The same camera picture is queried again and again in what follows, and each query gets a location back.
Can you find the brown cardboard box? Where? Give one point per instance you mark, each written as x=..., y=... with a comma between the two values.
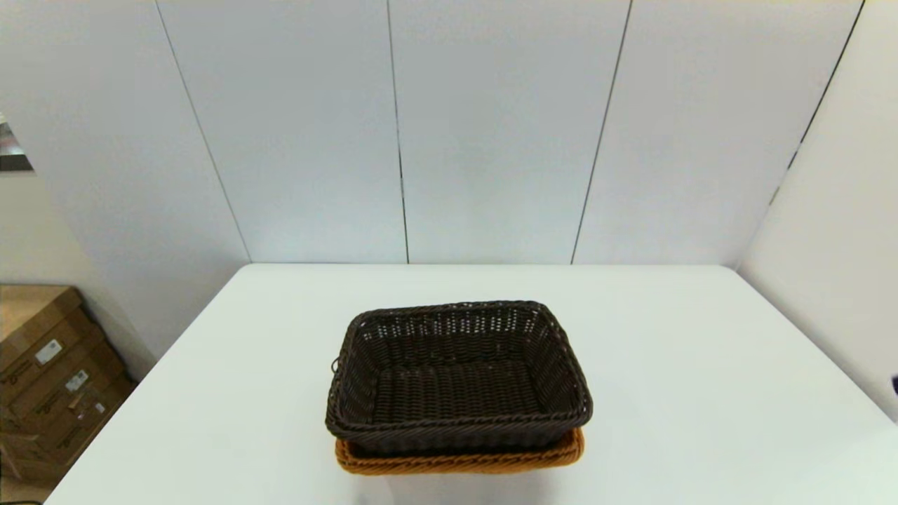
x=70, y=438
x=63, y=394
x=35, y=315

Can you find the dark metallic wall fixture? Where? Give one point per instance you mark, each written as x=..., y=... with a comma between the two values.
x=12, y=151

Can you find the orange wicker basket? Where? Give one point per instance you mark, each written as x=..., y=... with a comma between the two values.
x=456, y=463

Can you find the dark brown wicker basket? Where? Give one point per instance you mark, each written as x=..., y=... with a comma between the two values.
x=449, y=393

